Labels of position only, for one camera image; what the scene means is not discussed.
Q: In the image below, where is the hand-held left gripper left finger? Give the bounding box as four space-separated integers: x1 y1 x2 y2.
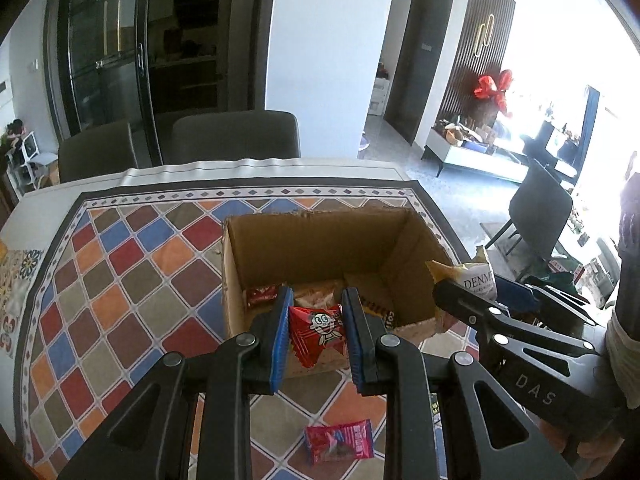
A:
57 285 294 480

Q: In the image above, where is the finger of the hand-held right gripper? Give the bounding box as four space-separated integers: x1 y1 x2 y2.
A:
495 275 608 318
434 280 601 356

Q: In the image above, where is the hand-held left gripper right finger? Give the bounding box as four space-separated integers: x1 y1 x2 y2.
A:
341 286 576 480

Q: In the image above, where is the white and orange snack bag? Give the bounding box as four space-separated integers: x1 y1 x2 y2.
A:
425 246 497 335

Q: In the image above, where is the dark brown snack packet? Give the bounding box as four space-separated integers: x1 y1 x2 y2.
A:
360 304 399 332

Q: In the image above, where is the red cartoon snack packet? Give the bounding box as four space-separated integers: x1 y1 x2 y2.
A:
289 305 347 367

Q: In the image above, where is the large pink-red snack packet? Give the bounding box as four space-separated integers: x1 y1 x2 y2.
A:
304 419 374 465

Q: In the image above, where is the brown cardboard box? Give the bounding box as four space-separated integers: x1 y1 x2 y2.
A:
221 207 456 378

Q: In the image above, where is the person's right forearm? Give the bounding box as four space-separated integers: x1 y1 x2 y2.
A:
605 172 640 406

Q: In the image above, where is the person's right hand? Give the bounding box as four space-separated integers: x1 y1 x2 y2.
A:
540 417 630 462

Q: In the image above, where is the green bag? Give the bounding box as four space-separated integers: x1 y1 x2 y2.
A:
542 270 577 289

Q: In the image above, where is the small red snack packet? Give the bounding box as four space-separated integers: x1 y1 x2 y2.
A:
244 284 282 307

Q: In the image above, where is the beige snack packet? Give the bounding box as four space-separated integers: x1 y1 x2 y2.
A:
294 281 337 307

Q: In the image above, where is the dark side chair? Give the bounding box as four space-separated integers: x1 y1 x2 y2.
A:
484 159 574 272

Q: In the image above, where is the white low sideboard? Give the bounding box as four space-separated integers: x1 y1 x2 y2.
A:
421 127 533 184

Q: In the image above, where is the colourful diamond-pattern tablecloth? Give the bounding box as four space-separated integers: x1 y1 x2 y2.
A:
0 157 501 480

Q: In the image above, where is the grey dining chair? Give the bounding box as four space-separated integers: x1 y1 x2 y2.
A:
57 120 137 184
170 110 301 166

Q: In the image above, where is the red bow decoration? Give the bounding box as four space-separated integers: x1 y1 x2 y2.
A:
474 70 514 112

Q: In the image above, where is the dark interior door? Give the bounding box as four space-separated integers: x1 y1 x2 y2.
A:
384 0 457 147

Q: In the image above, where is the patterned floral cloth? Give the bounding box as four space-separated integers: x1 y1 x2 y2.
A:
0 249 47 358

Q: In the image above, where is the small white shelf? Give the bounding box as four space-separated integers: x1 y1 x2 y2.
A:
15 130 58 183

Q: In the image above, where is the glass door cabinet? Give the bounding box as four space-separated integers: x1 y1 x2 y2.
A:
45 0 273 161

